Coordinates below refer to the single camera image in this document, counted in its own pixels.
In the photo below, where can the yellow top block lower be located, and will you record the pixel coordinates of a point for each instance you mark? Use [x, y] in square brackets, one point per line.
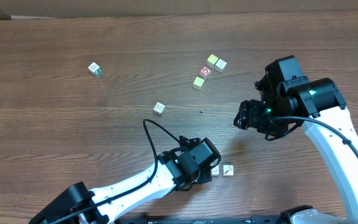
[198, 83]

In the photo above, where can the yellow top block upper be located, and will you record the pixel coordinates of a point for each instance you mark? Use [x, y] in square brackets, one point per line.
[212, 60]

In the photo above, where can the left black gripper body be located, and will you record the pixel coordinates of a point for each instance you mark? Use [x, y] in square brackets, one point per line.
[205, 174]

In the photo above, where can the red edged frog block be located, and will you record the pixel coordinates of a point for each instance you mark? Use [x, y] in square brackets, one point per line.
[159, 108]

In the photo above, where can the yellow G letter block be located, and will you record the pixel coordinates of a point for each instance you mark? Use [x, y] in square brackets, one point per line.
[215, 171]

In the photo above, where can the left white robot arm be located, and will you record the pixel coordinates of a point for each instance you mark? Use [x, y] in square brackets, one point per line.
[168, 173]

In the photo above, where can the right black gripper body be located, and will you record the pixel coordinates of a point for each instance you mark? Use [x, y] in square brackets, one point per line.
[246, 114]

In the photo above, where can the green sided wooden block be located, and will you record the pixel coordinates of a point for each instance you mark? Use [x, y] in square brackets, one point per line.
[95, 69]

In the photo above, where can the plain top wooden block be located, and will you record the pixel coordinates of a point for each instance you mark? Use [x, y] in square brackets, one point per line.
[220, 65]

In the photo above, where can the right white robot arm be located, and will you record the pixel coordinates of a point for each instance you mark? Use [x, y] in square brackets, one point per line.
[320, 109]

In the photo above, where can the hammer picture wooden block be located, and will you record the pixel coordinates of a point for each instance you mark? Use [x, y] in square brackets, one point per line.
[228, 170]

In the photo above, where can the red top block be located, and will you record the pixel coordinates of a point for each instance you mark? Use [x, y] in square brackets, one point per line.
[205, 72]

